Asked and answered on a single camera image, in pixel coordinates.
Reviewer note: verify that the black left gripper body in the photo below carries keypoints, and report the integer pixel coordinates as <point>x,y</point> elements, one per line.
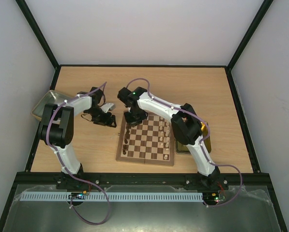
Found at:
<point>98,117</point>

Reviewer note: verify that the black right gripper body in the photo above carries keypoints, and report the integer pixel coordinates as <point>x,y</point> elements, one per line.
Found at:
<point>134,120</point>

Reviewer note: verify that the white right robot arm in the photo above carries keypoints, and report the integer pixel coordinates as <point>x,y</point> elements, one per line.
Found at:
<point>186,126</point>

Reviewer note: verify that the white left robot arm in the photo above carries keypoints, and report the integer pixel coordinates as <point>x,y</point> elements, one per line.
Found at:
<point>57,124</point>

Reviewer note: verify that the wooden chess board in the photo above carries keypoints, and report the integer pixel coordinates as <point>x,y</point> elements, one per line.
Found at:
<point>148,142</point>

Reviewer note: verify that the white slotted cable duct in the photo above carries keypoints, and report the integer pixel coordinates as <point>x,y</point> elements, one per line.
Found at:
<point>35,196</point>

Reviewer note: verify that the black frame rail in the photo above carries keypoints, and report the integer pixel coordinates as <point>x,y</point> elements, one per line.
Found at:
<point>105,180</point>

